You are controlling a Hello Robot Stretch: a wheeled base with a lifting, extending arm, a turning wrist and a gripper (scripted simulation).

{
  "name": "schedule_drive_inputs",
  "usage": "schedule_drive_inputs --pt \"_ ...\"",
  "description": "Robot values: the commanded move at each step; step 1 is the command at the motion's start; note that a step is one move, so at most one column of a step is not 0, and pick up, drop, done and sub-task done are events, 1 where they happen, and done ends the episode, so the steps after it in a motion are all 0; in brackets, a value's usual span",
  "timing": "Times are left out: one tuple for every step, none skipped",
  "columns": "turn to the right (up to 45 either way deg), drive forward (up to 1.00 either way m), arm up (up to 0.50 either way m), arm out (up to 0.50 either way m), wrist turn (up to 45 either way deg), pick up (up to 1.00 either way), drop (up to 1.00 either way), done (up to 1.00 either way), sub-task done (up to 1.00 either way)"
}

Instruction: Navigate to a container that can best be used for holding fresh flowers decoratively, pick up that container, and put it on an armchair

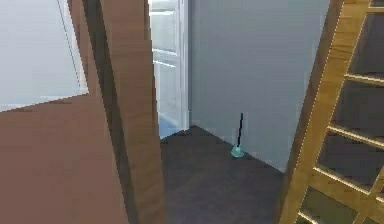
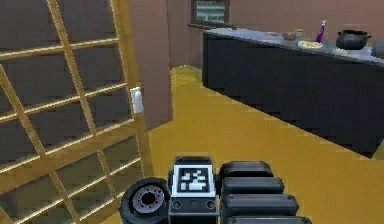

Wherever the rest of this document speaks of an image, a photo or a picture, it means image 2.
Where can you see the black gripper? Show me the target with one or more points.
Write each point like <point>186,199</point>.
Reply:
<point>146,201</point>

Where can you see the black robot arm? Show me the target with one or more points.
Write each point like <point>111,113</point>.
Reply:
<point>233,193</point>

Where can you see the grey round container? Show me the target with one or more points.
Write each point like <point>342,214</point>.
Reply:
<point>378,48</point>

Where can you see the wooden lattice room door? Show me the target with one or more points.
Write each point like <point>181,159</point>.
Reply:
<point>66,116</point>

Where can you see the black kitchen counter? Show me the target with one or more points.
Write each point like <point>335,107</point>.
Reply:
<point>283,90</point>

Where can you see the dark framed window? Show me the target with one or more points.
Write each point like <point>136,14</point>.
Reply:
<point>210,12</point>

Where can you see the brown bowl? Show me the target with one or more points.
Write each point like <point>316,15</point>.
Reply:
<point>289,35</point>

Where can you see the pale round plate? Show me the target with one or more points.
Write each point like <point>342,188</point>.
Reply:
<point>310,44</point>

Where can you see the purple bottle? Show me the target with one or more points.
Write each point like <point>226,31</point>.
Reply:
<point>320,32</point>

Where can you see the black cooking pot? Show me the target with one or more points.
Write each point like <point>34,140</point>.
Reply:
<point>351,40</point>

